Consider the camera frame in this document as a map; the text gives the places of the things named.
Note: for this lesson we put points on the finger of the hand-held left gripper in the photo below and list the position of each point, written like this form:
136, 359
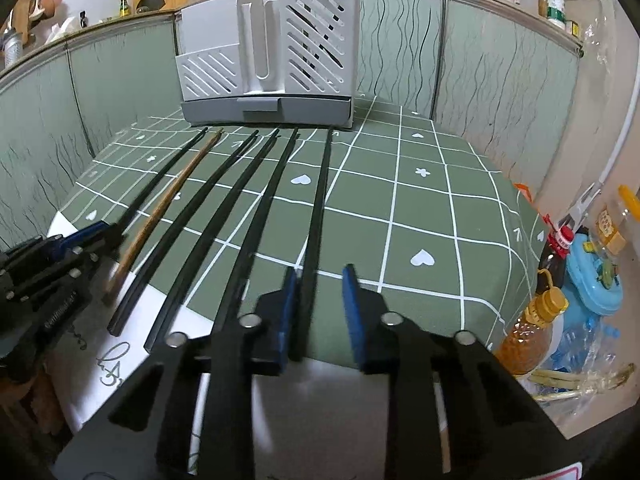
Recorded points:
90, 232
60, 270

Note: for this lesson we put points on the green glass bottle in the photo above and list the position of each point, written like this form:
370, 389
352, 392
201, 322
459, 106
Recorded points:
125, 7

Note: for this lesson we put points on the green checked tablecloth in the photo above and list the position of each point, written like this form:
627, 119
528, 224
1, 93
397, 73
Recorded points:
400, 210

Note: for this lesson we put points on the wooden chopstick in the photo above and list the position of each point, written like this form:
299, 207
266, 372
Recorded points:
150, 225

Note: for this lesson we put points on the small seasoning jar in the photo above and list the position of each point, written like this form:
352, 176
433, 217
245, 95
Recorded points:
572, 27

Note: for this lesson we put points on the yellow lid clear jar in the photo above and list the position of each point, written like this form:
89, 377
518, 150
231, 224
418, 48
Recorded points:
607, 225

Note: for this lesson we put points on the green label white bottle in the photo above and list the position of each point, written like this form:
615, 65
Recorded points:
555, 5

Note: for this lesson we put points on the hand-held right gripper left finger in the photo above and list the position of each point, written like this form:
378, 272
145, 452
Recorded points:
290, 320

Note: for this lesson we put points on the yellow cap oil bottle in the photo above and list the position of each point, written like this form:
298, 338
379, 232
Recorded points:
530, 335

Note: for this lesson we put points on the white plastic utensil holder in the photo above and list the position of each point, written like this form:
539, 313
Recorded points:
210, 72

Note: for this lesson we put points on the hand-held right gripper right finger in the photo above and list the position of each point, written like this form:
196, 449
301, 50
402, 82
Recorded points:
352, 320

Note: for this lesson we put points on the clear plastic packet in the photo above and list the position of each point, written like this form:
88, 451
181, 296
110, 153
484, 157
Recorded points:
575, 385

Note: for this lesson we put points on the white plastic bag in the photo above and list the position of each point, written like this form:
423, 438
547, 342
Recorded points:
65, 30

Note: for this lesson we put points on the blue plastic container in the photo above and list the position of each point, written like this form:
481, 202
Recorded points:
585, 270

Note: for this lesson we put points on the clear plastic water bottle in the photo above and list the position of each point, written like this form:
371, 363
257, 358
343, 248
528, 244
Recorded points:
580, 345

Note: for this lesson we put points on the metal canister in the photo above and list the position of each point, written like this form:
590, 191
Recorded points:
12, 47

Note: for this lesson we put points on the red cap soy sauce bottle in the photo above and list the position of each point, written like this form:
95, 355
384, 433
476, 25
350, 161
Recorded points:
552, 265

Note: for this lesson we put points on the white wall pipe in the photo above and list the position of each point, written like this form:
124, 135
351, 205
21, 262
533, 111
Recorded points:
617, 145

